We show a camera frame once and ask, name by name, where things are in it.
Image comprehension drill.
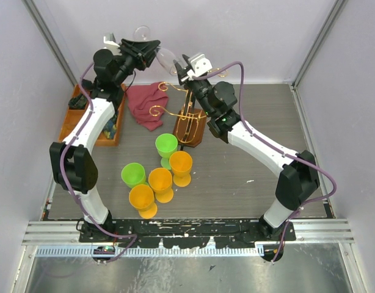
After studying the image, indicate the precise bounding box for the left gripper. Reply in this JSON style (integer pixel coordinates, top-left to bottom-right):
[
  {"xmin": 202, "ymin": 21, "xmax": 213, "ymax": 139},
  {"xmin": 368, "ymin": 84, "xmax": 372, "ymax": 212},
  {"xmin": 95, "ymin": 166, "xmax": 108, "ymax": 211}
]
[{"xmin": 114, "ymin": 38, "xmax": 161, "ymax": 86}]

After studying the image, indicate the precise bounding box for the clear wine glass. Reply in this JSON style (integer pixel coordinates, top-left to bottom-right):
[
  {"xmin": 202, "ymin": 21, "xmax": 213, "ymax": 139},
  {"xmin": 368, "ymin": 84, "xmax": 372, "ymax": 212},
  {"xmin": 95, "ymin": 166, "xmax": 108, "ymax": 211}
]
[{"xmin": 133, "ymin": 26, "xmax": 178, "ymax": 76}]

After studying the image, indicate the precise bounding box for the green goblet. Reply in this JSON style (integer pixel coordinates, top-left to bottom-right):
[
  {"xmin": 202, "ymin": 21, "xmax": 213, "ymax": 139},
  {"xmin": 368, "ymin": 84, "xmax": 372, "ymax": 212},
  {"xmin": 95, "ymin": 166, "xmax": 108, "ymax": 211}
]
[
  {"xmin": 155, "ymin": 133, "xmax": 178, "ymax": 170},
  {"xmin": 121, "ymin": 162, "xmax": 148, "ymax": 189}
]

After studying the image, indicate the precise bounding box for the orange goblet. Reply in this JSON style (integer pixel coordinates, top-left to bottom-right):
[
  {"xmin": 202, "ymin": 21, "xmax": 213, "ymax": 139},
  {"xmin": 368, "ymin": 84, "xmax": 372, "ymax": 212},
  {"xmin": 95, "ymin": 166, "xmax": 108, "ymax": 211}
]
[
  {"xmin": 169, "ymin": 151, "xmax": 193, "ymax": 187},
  {"xmin": 129, "ymin": 184, "xmax": 158, "ymax": 219},
  {"xmin": 148, "ymin": 167, "xmax": 173, "ymax": 203}
]

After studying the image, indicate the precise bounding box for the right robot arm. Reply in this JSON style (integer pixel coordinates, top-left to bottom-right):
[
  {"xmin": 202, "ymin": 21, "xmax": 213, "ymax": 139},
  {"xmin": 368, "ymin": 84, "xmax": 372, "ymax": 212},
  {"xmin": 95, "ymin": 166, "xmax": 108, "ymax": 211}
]
[{"xmin": 173, "ymin": 54, "xmax": 320, "ymax": 241}]

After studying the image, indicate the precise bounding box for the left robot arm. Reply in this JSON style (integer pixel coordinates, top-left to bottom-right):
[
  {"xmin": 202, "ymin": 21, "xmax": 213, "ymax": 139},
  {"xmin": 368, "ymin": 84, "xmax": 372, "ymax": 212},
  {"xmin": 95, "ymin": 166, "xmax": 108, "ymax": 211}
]
[{"xmin": 49, "ymin": 35, "xmax": 161, "ymax": 242}]

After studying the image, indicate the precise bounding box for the maroon cloth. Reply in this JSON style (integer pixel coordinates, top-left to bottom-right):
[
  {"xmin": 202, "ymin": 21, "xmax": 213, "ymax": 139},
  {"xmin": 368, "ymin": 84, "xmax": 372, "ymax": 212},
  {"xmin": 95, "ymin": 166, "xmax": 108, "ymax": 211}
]
[{"xmin": 126, "ymin": 82, "xmax": 169, "ymax": 131}]

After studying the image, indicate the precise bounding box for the dark green patterned cloth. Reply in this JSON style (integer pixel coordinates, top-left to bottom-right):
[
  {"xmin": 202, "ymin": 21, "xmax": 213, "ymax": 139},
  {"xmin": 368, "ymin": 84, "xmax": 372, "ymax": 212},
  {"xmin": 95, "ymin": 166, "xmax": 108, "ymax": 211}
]
[{"xmin": 68, "ymin": 93, "xmax": 88, "ymax": 110}]

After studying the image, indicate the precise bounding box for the blue yellow floral cloth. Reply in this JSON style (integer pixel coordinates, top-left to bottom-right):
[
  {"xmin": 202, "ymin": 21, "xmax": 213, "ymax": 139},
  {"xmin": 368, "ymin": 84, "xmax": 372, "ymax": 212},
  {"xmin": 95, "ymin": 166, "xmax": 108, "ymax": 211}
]
[{"xmin": 102, "ymin": 113, "xmax": 118, "ymax": 140}]

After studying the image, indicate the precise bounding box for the wooden compartment tray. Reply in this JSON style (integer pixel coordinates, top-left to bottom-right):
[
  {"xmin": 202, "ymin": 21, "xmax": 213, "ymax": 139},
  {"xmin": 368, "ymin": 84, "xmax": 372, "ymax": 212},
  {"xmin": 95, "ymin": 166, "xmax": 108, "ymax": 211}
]
[{"xmin": 58, "ymin": 95, "xmax": 126, "ymax": 151}]

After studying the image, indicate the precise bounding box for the orange goblet front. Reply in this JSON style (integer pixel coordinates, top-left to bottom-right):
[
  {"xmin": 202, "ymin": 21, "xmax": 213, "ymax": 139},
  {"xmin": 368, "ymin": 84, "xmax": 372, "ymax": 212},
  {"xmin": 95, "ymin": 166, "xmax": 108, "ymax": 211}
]
[{"xmin": 129, "ymin": 184, "xmax": 158, "ymax": 219}]

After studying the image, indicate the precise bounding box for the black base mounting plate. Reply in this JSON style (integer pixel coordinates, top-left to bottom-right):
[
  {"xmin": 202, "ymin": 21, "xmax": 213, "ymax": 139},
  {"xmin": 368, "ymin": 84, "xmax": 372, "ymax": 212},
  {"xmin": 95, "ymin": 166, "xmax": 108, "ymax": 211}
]
[{"xmin": 79, "ymin": 218, "xmax": 297, "ymax": 250}]

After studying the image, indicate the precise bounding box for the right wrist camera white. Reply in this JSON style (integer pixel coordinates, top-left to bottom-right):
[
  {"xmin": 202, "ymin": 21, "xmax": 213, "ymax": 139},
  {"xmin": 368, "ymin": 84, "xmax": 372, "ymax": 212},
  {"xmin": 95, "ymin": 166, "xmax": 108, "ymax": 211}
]
[{"xmin": 187, "ymin": 53, "xmax": 213, "ymax": 79}]

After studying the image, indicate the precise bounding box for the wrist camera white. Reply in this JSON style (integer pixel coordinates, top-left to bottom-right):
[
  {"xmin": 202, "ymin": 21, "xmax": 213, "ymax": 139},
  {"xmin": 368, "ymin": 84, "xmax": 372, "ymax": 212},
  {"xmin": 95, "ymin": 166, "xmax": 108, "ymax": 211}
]
[
  {"xmin": 103, "ymin": 33, "xmax": 119, "ymax": 51},
  {"xmin": 187, "ymin": 53, "xmax": 213, "ymax": 79}
]

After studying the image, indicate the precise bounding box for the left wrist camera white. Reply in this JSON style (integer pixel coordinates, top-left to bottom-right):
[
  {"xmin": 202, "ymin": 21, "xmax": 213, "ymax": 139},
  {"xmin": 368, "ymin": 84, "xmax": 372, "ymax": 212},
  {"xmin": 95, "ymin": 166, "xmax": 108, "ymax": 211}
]
[{"xmin": 103, "ymin": 33, "xmax": 119, "ymax": 51}]

